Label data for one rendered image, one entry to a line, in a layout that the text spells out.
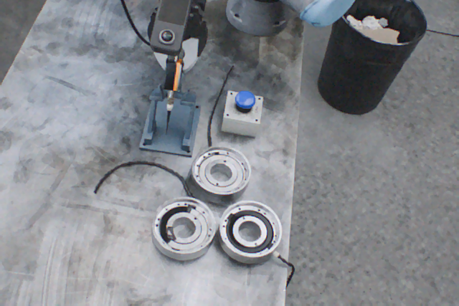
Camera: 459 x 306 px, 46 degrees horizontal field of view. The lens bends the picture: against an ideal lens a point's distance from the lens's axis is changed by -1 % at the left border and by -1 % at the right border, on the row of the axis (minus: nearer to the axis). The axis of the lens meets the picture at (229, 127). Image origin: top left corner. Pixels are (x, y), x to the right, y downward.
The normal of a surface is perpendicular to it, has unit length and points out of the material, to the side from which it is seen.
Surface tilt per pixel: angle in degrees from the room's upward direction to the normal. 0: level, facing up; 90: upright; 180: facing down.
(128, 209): 0
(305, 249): 0
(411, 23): 86
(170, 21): 27
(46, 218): 0
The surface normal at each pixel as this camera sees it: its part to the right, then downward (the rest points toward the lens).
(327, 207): 0.13, -0.61
